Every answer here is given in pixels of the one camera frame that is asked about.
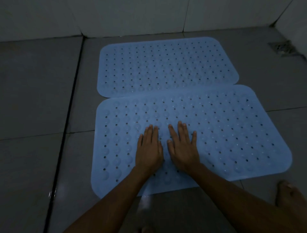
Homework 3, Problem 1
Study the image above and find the blue bath mat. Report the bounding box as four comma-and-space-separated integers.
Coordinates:
91, 84, 293, 199
96, 36, 240, 98

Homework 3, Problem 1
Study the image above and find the square metal floor drain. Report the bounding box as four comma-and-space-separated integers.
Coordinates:
267, 40, 304, 58

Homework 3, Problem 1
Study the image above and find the person's left hand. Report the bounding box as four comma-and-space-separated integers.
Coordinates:
135, 124, 164, 173

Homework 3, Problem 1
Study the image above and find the person's right forearm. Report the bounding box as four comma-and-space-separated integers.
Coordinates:
189, 163, 307, 233

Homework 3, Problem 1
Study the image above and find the person's right hand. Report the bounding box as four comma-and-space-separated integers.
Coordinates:
167, 121, 201, 172

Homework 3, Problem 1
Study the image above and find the person's left forearm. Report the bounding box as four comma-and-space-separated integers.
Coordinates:
63, 167, 149, 233

